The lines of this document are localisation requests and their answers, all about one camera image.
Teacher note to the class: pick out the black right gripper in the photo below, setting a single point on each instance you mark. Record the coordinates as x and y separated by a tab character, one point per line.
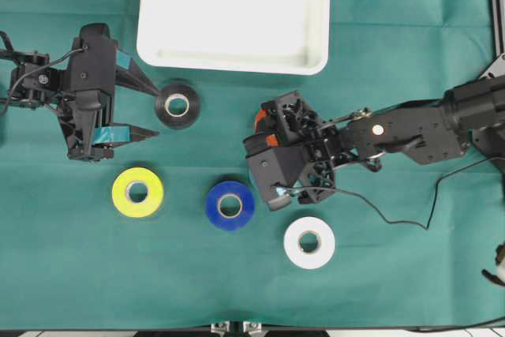
294	122

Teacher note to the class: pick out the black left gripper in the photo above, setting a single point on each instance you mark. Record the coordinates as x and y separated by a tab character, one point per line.
91	136

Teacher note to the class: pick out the red tape roll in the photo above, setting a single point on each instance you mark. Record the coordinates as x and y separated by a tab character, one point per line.
271	138

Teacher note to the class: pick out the black tape roll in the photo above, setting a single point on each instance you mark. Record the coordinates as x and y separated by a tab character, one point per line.
177	89

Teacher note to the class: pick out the yellow tape roll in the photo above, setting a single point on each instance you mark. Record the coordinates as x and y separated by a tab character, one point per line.
137	192

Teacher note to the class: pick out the teal green tape roll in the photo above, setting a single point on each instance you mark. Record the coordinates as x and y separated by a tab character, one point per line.
252	180

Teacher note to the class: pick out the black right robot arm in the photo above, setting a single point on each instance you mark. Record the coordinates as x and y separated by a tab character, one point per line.
430	130

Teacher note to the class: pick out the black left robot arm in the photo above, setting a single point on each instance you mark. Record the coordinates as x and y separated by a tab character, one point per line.
30	84

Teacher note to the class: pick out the blue tape roll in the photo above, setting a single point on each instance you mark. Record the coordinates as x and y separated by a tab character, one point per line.
229	205

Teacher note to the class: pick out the white tape roll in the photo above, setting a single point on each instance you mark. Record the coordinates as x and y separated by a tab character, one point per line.
309	243

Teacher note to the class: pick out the white plastic tray case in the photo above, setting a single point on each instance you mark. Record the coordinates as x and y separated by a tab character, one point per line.
261	36

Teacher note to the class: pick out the green table cloth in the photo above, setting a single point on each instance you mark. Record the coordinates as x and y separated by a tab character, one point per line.
411	240

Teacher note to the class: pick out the metal table clamp right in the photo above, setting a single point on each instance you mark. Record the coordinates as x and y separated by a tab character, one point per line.
251	328

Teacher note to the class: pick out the metal table clamp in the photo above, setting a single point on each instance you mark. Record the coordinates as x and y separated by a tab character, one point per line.
251	328
220	328

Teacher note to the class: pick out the metal table clamp left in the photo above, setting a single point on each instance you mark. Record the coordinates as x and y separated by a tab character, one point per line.
220	328

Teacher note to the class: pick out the white black object at edge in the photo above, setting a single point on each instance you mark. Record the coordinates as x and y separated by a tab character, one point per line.
496	277

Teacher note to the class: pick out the aluminium frame rail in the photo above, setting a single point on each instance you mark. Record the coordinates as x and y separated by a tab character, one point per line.
497	5

